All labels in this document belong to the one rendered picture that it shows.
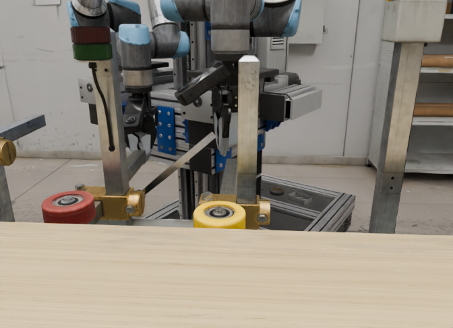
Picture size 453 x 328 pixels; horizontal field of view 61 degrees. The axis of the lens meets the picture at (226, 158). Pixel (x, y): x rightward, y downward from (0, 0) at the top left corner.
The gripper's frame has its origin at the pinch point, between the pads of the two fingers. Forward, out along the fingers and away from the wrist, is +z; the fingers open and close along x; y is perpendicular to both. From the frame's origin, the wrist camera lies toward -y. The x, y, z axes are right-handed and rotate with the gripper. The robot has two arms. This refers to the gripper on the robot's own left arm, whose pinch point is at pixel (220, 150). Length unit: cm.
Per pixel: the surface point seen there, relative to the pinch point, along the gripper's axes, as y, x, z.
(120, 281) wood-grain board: -21.9, -36.2, 2.6
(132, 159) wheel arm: -17.6, 18.8, 6.4
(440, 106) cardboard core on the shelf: 219, 158, 33
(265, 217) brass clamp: 4.5, -15.2, 9.0
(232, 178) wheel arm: 3.5, 2.1, 7.5
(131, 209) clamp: -19.5, -7.1, 7.7
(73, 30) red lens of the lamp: -25.6, -9.5, -24.3
